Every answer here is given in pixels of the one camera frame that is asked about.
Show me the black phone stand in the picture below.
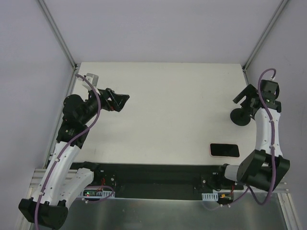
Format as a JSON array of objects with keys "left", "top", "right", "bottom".
[{"left": 230, "top": 108, "right": 251, "bottom": 126}]

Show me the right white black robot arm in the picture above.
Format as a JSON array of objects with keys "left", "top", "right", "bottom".
[{"left": 216, "top": 80, "right": 290, "bottom": 192}]

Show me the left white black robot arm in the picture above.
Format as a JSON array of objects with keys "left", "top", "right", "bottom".
[{"left": 18, "top": 88, "right": 130, "bottom": 230}]

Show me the black phone pink case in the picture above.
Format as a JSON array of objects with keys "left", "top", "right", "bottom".
[{"left": 210, "top": 143, "right": 240, "bottom": 158}]

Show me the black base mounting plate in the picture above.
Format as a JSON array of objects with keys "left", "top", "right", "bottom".
[{"left": 71, "top": 162, "right": 243, "bottom": 200}]

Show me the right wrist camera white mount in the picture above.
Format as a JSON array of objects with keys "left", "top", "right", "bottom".
[{"left": 260, "top": 80, "right": 280, "bottom": 99}]

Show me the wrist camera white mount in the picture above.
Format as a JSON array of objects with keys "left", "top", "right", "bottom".
[
  {"left": 75, "top": 73, "right": 100, "bottom": 94},
  {"left": 260, "top": 80, "right": 280, "bottom": 99}
]

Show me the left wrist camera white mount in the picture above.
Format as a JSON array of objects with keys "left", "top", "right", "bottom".
[{"left": 75, "top": 73, "right": 100, "bottom": 94}]

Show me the left aluminium frame post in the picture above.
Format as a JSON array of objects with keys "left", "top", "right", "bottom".
[{"left": 37, "top": 0, "right": 80, "bottom": 70}]

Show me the aluminium frame post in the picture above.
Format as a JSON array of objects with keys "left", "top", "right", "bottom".
[
  {"left": 242, "top": 0, "right": 291, "bottom": 72},
  {"left": 37, "top": 0, "right": 80, "bottom": 70}
]

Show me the right aluminium frame post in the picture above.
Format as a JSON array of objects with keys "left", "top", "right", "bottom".
[{"left": 242, "top": 0, "right": 291, "bottom": 72}]

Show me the left white cable duct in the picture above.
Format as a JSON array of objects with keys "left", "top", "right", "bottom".
[{"left": 80, "top": 189, "right": 115, "bottom": 199}]

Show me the white cable duct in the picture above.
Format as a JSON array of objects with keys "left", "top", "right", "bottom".
[
  {"left": 201, "top": 191, "right": 235, "bottom": 202},
  {"left": 80, "top": 189, "right": 115, "bottom": 199}
]

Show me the right white cable duct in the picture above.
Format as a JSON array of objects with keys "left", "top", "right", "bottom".
[{"left": 201, "top": 191, "right": 235, "bottom": 202}]

